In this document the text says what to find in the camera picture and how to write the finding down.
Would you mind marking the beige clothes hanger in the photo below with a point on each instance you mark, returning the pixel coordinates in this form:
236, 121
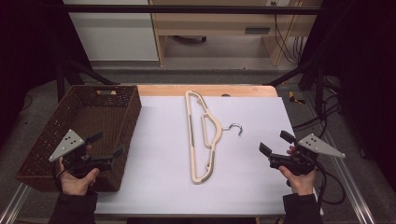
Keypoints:
189, 124

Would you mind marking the dark object under desk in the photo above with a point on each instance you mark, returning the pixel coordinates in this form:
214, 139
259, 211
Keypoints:
190, 39

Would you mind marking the brown wicker basket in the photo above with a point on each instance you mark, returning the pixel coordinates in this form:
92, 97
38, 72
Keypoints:
87, 115

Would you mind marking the person's right hand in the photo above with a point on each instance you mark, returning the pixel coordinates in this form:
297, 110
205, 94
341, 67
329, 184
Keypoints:
302, 185

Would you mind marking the black horizontal frame bar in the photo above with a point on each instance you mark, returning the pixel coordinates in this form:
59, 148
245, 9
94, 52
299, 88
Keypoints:
186, 9

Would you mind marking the yellow and black floor object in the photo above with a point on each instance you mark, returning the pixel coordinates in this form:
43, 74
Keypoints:
294, 99

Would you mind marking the light wooden desk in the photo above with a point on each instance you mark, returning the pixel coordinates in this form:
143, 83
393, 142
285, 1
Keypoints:
218, 23

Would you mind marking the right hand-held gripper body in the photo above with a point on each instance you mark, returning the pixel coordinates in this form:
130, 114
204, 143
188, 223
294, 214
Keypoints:
320, 146

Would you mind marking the aluminium rail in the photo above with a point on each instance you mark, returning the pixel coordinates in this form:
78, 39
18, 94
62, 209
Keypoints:
12, 208
351, 186

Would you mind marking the white table mat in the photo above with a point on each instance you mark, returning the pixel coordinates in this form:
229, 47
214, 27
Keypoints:
255, 124

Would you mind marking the white cabinet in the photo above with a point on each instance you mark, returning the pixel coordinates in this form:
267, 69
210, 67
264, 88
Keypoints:
115, 37

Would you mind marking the black metal stand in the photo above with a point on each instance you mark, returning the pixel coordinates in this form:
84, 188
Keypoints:
60, 81
319, 87

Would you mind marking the person's left hand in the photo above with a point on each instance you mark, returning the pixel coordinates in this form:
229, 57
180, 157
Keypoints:
76, 186

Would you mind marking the dark curtain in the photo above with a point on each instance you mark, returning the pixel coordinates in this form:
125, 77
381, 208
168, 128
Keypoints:
364, 62
28, 46

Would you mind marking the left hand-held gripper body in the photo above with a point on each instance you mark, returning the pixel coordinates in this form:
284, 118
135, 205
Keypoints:
67, 145

